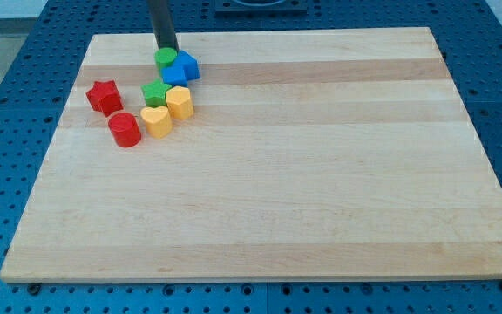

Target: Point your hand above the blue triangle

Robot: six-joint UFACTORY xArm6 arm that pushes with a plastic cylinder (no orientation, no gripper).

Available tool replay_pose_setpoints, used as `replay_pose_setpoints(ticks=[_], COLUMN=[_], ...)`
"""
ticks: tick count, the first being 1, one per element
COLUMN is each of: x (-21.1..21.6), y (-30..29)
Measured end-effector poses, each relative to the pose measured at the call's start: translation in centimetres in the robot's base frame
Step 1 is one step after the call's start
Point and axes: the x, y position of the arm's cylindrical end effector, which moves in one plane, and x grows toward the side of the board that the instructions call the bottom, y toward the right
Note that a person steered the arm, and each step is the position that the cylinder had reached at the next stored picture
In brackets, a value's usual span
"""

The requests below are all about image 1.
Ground red star block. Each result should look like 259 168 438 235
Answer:
85 80 123 117

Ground blue cube block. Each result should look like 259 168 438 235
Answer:
161 65 188 87

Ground red cylinder block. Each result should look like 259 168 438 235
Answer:
108 113 142 147

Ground green star block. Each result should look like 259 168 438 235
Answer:
141 79 172 108

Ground yellow hexagon block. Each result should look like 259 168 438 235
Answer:
166 86 194 120

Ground green cylinder block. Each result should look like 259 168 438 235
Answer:
154 47 178 73

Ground light wooden board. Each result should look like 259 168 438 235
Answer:
0 27 502 283

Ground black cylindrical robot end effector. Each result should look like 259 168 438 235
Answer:
146 0 179 51

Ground blue triangle block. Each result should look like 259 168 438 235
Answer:
173 50 200 80

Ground yellow heart block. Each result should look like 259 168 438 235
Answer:
140 106 173 139

